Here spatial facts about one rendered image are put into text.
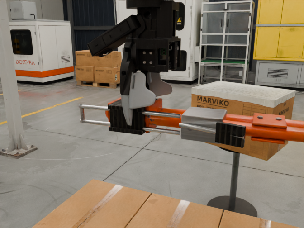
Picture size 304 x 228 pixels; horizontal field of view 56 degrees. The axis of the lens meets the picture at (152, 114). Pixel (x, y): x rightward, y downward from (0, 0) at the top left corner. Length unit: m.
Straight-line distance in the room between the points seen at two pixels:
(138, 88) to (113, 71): 6.87
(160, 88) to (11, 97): 3.16
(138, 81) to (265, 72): 7.43
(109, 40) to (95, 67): 7.12
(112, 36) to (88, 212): 1.16
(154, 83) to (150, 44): 0.11
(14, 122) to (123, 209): 2.42
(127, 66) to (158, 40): 0.06
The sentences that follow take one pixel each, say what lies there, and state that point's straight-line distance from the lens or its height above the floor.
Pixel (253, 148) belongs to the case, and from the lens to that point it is 2.00.
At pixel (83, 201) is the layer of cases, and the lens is 1.64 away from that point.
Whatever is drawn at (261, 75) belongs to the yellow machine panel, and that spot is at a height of 0.32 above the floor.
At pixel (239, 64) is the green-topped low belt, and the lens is 7.85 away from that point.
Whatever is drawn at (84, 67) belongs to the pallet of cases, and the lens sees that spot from 7.83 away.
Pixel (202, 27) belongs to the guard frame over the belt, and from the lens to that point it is 7.95.
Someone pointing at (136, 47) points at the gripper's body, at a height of 1.39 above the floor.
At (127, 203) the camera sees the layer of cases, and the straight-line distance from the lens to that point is 1.59.
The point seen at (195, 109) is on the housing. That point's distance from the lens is 0.52.
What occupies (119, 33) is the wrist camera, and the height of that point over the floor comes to 1.42.
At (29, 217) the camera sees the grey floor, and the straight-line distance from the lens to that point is 2.60.
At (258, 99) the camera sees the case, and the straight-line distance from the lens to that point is 1.90.
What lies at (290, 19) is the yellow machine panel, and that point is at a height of 1.68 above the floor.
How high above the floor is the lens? 1.42
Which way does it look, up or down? 16 degrees down
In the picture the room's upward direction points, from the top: straight up
